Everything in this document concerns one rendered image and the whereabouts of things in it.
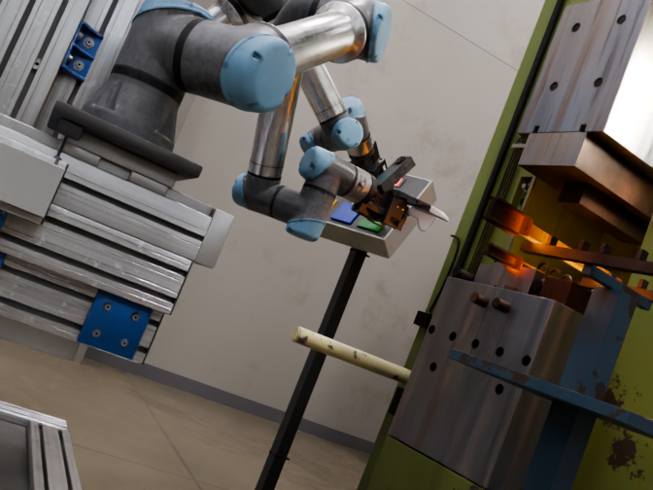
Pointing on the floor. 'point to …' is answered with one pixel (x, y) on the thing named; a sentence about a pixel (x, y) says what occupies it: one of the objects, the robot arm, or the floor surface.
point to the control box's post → (310, 373)
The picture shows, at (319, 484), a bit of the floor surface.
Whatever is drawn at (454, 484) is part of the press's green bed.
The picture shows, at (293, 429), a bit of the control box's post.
